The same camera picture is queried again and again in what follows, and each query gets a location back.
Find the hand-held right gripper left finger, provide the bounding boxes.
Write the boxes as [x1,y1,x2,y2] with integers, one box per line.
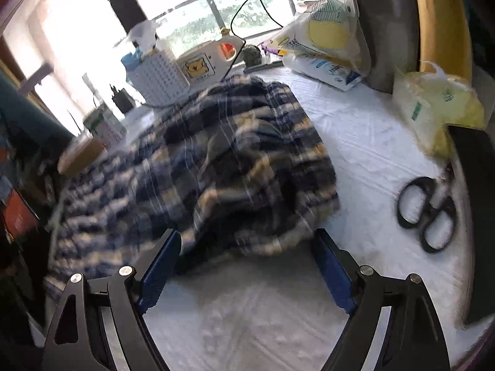
[41,229,182,371]

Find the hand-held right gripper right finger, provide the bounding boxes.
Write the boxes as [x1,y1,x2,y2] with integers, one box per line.
[311,229,451,371]

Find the navy plaid shirt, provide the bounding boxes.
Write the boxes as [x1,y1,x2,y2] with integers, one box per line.
[44,75,341,302]

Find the black scissors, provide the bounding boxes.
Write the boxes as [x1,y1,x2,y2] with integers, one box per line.
[396,164,457,254]

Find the beige lunch box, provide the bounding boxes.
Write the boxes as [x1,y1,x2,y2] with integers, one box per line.
[57,137,107,176]

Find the white green milk carton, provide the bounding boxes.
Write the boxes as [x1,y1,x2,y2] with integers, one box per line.
[83,106,128,149]

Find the black flat box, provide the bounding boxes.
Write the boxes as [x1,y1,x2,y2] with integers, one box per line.
[448,124,495,327]

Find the black charger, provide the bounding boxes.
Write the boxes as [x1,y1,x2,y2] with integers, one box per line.
[109,84,137,113]

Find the white perforated basket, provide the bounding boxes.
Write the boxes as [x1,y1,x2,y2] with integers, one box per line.
[127,48,191,107]

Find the yellow tissue pack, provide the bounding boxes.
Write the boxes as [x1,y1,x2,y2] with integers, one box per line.
[392,61,486,159]

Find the white bear print mug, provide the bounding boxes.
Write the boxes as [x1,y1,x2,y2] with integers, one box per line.
[176,33,246,85]

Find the small green figurine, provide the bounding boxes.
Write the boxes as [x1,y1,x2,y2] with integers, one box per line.
[243,44,264,68]

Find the purple cloth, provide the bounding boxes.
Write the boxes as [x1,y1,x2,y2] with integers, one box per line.
[259,41,285,57]

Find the yellow white plastic bag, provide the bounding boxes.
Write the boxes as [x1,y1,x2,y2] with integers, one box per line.
[269,0,372,92]

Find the white plastic bag in basket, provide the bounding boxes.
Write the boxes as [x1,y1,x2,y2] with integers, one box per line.
[126,19,159,53]

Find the steel thermos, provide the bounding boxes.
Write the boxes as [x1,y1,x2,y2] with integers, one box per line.
[344,0,422,93]

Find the yellow curtain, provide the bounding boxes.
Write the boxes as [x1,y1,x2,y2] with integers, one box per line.
[408,0,474,82]

